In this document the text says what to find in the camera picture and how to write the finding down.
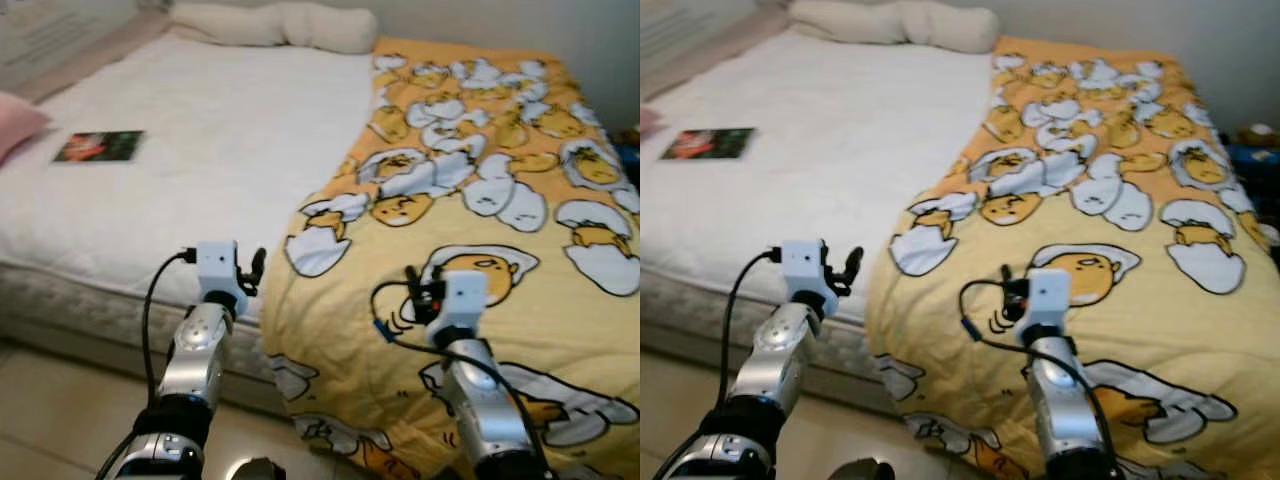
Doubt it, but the orange cartoon print blanket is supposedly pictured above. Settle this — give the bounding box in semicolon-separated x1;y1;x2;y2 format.
260;37;641;480
865;37;1280;480

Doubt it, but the dark green red book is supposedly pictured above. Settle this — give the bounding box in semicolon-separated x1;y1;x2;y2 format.
660;127;757;161
53;130;147;164

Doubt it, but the white quilted mattress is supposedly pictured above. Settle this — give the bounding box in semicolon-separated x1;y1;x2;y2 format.
0;30;381;401
640;30;996;401

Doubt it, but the beige bolster pillow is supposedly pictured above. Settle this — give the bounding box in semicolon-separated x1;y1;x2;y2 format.
280;3;379;55
900;3;1001;55
170;3;291;48
790;0;913;46

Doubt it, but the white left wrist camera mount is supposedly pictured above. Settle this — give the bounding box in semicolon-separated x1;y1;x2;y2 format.
195;240;249;319
780;238;839;319

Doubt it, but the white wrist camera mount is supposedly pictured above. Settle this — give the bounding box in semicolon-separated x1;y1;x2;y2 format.
195;240;249;319
1017;268;1073;344
780;238;839;319
428;270;489;346

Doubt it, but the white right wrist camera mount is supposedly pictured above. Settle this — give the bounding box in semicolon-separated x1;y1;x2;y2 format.
428;270;489;346
1017;268;1073;344

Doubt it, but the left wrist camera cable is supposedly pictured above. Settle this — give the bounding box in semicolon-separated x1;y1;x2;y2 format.
718;246;785;411
140;248;199;411

